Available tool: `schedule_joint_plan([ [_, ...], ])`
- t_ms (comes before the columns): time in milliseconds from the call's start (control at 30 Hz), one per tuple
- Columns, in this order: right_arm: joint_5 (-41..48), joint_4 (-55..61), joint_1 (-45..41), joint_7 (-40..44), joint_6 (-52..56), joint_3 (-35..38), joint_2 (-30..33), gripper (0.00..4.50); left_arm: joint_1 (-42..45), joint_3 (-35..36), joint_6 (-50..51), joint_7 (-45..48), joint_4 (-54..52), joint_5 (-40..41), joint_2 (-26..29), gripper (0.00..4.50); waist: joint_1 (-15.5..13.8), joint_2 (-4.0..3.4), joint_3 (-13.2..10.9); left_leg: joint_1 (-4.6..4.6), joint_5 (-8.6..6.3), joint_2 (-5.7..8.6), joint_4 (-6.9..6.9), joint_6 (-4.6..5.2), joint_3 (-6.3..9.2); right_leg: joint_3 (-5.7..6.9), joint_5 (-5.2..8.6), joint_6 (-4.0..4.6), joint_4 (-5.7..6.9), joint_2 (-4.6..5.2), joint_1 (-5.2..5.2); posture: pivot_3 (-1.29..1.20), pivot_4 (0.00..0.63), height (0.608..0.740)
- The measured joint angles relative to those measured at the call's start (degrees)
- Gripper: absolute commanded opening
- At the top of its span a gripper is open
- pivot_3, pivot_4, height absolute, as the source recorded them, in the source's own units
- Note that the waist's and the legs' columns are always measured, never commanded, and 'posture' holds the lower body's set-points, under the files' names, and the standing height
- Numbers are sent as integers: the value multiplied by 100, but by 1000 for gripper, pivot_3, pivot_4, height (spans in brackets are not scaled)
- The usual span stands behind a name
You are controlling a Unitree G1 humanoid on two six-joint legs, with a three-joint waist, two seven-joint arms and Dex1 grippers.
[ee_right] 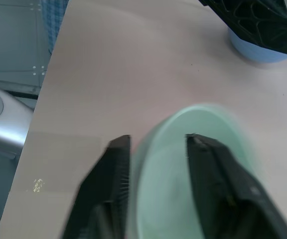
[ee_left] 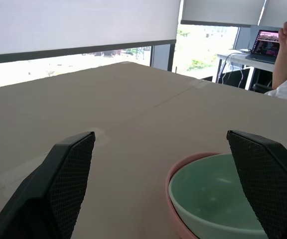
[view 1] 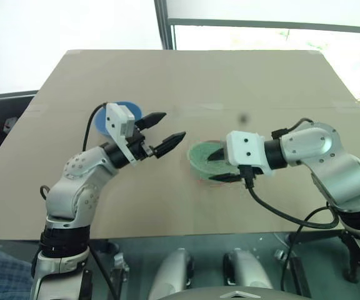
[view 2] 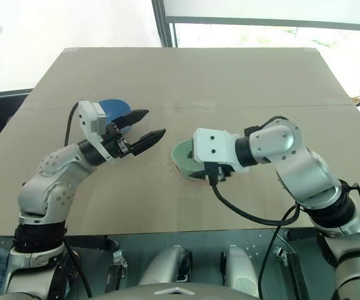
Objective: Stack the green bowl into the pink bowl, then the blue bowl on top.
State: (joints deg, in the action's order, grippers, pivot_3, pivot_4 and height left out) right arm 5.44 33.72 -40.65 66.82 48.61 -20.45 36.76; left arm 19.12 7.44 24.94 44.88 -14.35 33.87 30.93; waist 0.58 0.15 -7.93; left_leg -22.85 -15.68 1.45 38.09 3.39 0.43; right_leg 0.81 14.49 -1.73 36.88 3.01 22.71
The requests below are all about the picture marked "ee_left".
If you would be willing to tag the white roller blind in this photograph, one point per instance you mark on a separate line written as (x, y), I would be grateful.
(222, 12)
(281, 12)
(78, 27)

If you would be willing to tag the white desk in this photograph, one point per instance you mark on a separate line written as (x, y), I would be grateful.
(235, 63)

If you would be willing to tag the open laptop with lit screen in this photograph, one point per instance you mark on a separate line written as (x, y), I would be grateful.
(264, 44)

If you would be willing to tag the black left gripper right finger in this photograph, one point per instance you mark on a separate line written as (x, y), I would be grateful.
(265, 179)

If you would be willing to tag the pink bowl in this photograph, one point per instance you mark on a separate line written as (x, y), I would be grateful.
(171, 199)

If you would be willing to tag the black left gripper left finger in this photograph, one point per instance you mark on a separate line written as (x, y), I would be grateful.
(46, 189)

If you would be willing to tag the green bowl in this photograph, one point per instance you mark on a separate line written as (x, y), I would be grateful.
(208, 199)

